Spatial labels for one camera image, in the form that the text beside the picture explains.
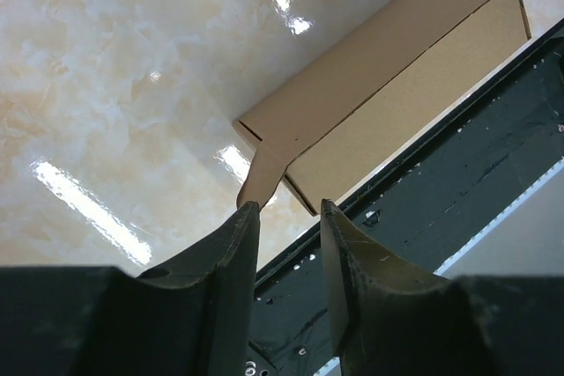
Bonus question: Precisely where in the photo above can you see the brown cardboard box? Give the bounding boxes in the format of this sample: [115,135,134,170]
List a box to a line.
[234,0,531,214]

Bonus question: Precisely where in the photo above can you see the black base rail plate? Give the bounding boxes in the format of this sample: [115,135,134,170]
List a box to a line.
[248,24,563,375]

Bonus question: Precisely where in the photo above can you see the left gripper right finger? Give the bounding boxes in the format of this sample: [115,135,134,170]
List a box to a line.
[320,200,563,375]

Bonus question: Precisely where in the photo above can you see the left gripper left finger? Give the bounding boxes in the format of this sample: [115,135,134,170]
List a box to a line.
[1,202,260,375]

